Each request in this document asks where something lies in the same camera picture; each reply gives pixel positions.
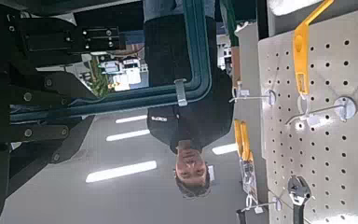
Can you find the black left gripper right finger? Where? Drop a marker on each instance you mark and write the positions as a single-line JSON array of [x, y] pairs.
[[71, 137]]

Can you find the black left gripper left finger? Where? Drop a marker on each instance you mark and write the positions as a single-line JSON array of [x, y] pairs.
[[43, 90]]

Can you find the ceiling light strip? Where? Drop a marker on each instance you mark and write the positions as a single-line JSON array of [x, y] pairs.
[[121, 171], [127, 135], [132, 119], [225, 149]]

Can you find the person in dark shirt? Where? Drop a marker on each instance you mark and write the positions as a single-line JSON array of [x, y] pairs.
[[199, 124]]

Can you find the yellow pliers on card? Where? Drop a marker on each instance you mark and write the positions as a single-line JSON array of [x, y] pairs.
[[245, 140]]

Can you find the white pegboard hook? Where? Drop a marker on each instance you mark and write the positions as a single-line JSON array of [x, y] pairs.
[[270, 97], [276, 203], [345, 107]]

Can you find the white perforated pegboard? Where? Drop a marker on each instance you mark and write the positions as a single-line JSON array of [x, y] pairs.
[[335, 140]]

